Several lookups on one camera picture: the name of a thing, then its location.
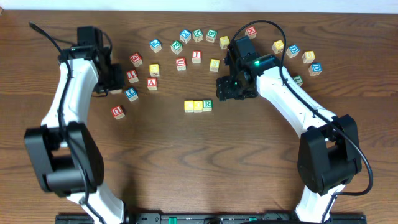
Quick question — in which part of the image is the green R block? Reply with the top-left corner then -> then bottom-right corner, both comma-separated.
203,100 -> 213,112

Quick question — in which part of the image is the red u block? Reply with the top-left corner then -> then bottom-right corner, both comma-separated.
175,58 -> 187,71
111,106 -> 125,119

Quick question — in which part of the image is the green B block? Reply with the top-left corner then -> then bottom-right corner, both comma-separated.
206,29 -> 218,43

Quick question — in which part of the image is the yellow C block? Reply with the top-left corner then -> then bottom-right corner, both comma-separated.
184,100 -> 194,113

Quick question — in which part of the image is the blue P block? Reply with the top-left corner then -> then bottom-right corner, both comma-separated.
150,39 -> 162,53

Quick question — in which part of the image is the yellow O block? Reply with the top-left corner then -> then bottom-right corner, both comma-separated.
193,100 -> 203,113

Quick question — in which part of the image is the red Y block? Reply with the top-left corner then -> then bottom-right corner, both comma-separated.
126,70 -> 139,83

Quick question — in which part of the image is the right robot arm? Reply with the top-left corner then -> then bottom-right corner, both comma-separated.
216,37 -> 362,223

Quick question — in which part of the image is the blue D block right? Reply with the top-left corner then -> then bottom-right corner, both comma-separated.
308,63 -> 323,76

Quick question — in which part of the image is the yellow block top centre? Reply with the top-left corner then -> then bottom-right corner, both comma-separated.
219,36 -> 230,49

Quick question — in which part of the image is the red E block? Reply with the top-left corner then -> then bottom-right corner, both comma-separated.
129,53 -> 143,67

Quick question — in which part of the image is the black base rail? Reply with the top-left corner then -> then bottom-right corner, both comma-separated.
55,212 -> 367,224

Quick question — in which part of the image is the yellow 8 block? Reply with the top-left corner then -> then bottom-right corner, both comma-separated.
302,51 -> 315,64

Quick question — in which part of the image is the blue d block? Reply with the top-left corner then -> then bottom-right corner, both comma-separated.
286,44 -> 300,58
308,63 -> 323,76

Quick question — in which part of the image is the green F block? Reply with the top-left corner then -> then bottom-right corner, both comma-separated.
170,40 -> 183,55

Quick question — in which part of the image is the red I block centre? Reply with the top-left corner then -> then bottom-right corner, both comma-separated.
192,50 -> 202,63

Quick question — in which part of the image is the red U block lower left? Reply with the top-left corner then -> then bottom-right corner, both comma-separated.
111,106 -> 125,119

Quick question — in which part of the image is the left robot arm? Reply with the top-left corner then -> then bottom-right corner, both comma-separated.
24,26 -> 135,223

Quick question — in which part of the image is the red A block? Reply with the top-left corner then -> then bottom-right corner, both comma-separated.
147,78 -> 158,91

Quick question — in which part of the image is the yellow block left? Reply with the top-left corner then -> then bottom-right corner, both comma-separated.
149,64 -> 160,77

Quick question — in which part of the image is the blue T block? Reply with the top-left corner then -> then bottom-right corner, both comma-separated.
124,88 -> 139,102

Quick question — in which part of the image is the green N block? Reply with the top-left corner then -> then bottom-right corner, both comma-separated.
192,29 -> 203,42

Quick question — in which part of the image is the red U block centre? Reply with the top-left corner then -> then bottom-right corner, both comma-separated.
175,58 -> 187,71

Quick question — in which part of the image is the blue X block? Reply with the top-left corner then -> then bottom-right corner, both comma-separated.
180,29 -> 192,44

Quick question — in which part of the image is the blue D block upper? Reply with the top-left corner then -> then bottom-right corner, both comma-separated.
286,44 -> 300,58

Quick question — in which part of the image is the yellow S block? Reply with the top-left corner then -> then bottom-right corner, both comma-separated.
210,59 -> 220,72

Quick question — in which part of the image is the red H block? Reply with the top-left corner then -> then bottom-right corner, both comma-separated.
245,26 -> 257,39

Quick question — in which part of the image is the yellow block upper right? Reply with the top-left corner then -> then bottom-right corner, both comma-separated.
272,40 -> 284,54

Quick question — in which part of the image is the blue L block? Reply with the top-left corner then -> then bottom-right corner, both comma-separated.
109,89 -> 123,95

